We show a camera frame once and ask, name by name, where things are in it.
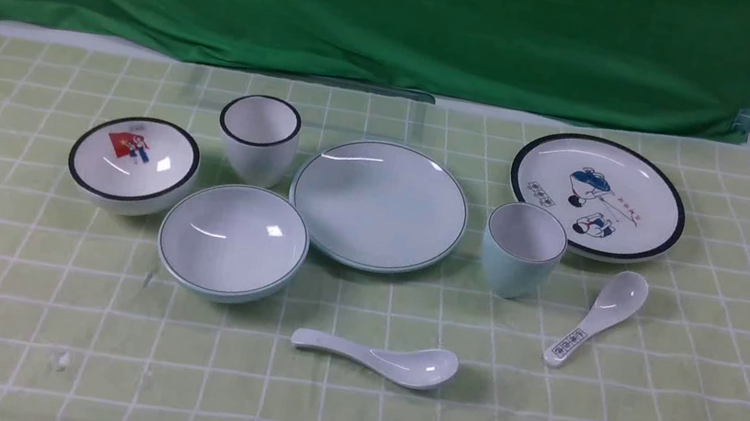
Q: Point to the light blue bowl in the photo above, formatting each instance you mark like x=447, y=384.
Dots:
x=233, y=243

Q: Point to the plain white spoon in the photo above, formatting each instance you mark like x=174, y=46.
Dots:
x=425, y=369

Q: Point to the light blue cup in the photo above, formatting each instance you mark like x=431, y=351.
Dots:
x=521, y=246

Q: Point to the black-rimmed picture bowl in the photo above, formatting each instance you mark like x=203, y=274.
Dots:
x=135, y=166

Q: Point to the black-rimmed white cup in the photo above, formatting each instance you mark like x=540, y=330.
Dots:
x=261, y=135

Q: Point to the light blue plate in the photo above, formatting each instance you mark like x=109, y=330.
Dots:
x=380, y=206

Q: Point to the white spoon with label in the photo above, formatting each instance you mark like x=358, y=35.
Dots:
x=619, y=299

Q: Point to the black-rimmed cartoon plate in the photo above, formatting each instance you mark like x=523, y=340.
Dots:
x=615, y=205

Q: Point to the green checkered tablecloth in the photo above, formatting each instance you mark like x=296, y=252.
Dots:
x=93, y=329

